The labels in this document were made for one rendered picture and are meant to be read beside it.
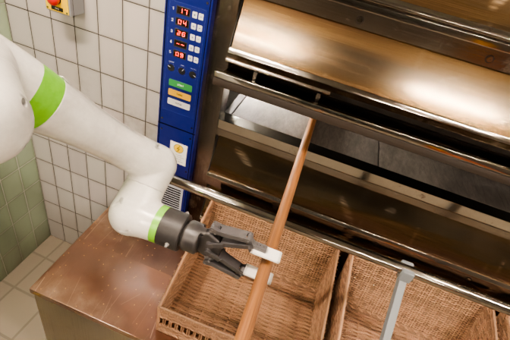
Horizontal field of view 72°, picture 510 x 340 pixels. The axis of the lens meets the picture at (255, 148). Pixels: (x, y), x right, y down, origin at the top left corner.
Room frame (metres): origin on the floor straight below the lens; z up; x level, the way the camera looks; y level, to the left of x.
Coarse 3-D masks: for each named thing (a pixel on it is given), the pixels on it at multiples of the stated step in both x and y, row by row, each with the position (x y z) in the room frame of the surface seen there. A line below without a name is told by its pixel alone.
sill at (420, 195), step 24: (240, 120) 1.14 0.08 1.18; (288, 144) 1.07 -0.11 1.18; (312, 144) 1.11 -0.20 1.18; (336, 168) 1.04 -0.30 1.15; (360, 168) 1.03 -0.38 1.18; (384, 168) 1.07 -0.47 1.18; (408, 192) 1.00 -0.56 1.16; (432, 192) 1.00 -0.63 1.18; (480, 216) 0.96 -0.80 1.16; (504, 216) 0.97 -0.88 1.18
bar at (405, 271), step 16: (176, 176) 0.76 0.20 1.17; (192, 192) 0.73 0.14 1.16; (208, 192) 0.73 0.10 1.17; (240, 208) 0.71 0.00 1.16; (256, 208) 0.71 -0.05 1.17; (288, 224) 0.69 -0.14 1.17; (320, 240) 0.67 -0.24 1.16; (336, 240) 0.68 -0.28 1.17; (368, 256) 0.65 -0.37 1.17; (384, 256) 0.66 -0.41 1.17; (400, 272) 0.64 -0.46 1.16; (416, 272) 0.64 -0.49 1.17; (400, 288) 0.61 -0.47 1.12; (448, 288) 0.62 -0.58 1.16; (464, 288) 0.62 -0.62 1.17; (400, 304) 0.58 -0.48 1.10; (480, 304) 0.61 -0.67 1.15; (496, 304) 0.60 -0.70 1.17; (384, 336) 0.52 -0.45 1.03
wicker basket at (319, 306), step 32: (224, 224) 1.02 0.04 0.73; (192, 256) 0.88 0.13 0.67; (256, 256) 0.98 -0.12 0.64; (288, 256) 0.97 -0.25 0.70; (320, 256) 0.97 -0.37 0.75; (192, 288) 0.79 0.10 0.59; (224, 288) 0.82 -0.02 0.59; (288, 288) 0.90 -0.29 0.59; (320, 288) 0.89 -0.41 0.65; (160, 320) 0.62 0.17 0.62; (192, 320) 0.59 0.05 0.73; (224, 320) 0.70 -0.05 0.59; (256, 320) 0.73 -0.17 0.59; (288, 320) 0.76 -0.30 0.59; (320, 320) 0.72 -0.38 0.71
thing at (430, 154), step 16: (224, 80) 0.96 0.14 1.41; (272, 80) 1.10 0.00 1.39; (256, 96) 0.94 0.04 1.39; (272, 96) 0.94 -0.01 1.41; (304, 96) 1.02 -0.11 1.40; (320, 96) 1.07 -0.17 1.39; (304, 112) 0.92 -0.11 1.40; (320, 112) 0.92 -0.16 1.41; (352, 112) 1.00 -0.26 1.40; (368, 112) 1.05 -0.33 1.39; (352, 128) 0.90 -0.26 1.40; (400, 128) 0.98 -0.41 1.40; (416, 128) 1.02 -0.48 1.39; (400, 144) 0.88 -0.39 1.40; (448, 144) 0.96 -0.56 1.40; (464, 144) 1.00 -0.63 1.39; (448, 160) 0.86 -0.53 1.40; (496, 160) 0.94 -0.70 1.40; (496, 176) 0.84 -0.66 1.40
